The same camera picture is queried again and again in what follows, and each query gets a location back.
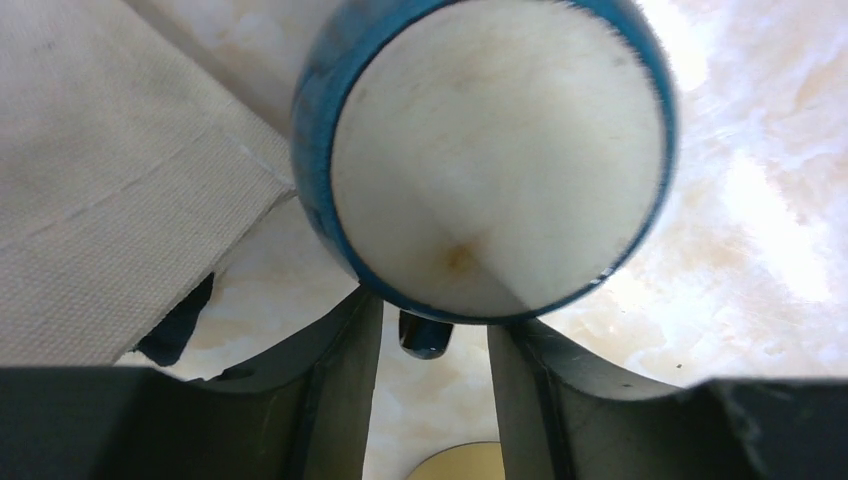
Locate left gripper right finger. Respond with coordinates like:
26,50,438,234
487,320,847,479

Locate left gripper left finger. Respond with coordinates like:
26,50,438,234
1,288,383,479

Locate dark blue mug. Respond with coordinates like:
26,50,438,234
290,1,679,359

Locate beige canvas tote bag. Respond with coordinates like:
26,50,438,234
1,1,294,366

